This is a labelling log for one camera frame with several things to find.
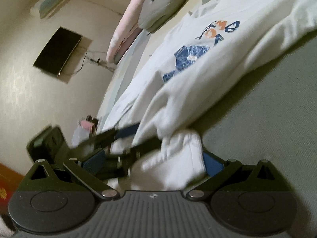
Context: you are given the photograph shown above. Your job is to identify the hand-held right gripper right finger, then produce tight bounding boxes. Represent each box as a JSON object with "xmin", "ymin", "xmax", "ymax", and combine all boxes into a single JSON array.
[{"xmin": 184, "ymin": 151, "xmax": 288, "ymax": 200}]

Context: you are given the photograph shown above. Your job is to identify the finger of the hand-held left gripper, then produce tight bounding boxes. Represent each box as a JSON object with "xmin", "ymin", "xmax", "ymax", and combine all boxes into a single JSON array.
[
  {"xmin": 106, "ymin": 137, "xmax": 164, "ymax": 179},
  {"xmin": 71, "ymin": 122, "xmax": 141, "ymax": 158}
]

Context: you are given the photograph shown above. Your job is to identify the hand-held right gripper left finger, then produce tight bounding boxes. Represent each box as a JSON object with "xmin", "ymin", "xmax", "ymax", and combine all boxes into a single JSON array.
[{"xmin": 23, "ymin": 150, "xmax": 122, "ymax": 200}]

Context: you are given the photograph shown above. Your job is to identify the white printed sweatshirt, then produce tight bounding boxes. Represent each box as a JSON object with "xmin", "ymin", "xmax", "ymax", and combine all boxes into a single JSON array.
[{"xmin": 99, "ymin": 0, "xmax": 317, "ymax": 191}]

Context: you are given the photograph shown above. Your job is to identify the clear plastic bag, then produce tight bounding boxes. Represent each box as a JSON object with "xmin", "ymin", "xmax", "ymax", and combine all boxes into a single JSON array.
[{"xmin": 72, "ymin": 124, "xmax": 96, "ymax": 147}]

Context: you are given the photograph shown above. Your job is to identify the pink slipper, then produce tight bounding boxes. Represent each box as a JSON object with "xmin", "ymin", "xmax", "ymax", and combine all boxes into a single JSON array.
[{"xmin": 79, "ymin": 119, "xmax": 97, "ymax": 134}]

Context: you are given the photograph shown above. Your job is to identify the red floor mat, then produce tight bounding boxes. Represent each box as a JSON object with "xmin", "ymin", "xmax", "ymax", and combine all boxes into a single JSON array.
[{"xmin": 0, "ymin": 164, "xmax": 25, "ymax": 216}]

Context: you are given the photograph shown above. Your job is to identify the pink floral quilt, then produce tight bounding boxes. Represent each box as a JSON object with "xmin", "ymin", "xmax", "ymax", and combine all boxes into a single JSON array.
[{"xmin": 106, "ymin": 0, "xmax": 159, "ymax": 63}]

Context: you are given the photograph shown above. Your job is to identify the grey dimpled cushion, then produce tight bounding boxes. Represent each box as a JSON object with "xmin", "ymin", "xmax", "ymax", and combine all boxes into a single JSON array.
[{"xmin": 137, "ymin": 0, "xmax": 191, "ymax": 31}]

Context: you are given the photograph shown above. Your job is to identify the white air conditioner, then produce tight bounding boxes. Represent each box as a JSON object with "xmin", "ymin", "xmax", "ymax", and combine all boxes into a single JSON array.
[{"xmin": 31, "ymin": 0, "xmax": 85, "ymax": 19}]

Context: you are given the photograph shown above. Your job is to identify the black television cables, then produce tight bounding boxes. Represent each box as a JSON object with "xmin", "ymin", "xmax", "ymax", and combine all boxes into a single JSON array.
[{"xmin": 72, "ymin": 51, "xmax": 117, "ymax": 76}]

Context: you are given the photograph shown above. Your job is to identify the black wall television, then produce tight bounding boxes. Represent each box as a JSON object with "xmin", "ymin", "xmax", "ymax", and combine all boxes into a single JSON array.
[{"xmin": 33, "ymin": 27, "xmax": 83, "ymax": 77}]

